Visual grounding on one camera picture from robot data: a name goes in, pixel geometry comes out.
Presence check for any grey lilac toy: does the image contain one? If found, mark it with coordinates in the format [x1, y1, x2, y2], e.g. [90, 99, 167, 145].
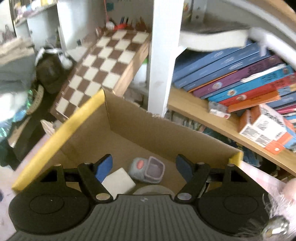
[128, 156, 165, 184]

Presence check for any wooden shelf board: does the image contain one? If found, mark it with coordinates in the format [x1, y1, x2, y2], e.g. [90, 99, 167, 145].
[168, 87, 296, 174]

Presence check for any small white red packet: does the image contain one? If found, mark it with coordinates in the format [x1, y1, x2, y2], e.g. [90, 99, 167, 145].
[208, 101, 232, 119]

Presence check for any white shelf post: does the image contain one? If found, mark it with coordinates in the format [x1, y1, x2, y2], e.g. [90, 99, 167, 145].
[148, 0, 185, 117]

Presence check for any brown white chessboard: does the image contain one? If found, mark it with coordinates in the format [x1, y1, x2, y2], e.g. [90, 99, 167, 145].
[50, 29, 152, 123]

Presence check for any iridescent bag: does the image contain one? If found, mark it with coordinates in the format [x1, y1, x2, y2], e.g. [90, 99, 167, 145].
[0, 90, 35, 142]

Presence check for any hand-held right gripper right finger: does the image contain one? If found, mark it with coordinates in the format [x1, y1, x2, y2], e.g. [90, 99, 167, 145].
[173, 154, 247, 204]

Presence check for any row of colourful books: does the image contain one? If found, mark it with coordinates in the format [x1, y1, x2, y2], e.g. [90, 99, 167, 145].
[172, 40, 296, 151]

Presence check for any grey cloth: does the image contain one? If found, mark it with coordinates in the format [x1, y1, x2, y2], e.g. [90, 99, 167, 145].
[0, 38, 37, 95]

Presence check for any pink plush toy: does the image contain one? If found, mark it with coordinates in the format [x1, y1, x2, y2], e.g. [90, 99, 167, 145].
[262, 177, 296, 241]

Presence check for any white shelf bracket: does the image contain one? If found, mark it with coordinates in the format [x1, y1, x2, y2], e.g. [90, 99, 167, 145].
[248, 27, 296, 70]

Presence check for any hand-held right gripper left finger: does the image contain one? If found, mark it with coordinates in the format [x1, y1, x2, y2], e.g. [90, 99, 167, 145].
[40, 153, 114, 202]

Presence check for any orange white carton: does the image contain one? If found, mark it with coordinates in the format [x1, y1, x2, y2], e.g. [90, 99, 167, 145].
[239, 108, 292, 155]
[251, 104, 296, 139]

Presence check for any white charger adapter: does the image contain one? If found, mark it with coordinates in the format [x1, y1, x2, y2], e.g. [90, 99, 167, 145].
[101, 168, 136, 200]

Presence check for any clear tape roll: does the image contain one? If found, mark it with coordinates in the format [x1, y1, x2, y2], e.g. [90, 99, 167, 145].
[132, 185, 176, 197]

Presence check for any black cap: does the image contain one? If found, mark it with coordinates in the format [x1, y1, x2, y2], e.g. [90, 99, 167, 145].
[35, 46, 77, 93]

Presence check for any yellow cardboard box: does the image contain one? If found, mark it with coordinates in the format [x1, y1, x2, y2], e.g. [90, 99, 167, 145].
[11, 89, 244, 197]

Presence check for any thick white-edged book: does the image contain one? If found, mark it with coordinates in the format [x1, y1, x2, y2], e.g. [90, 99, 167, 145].
[179, 21, 251, 51]

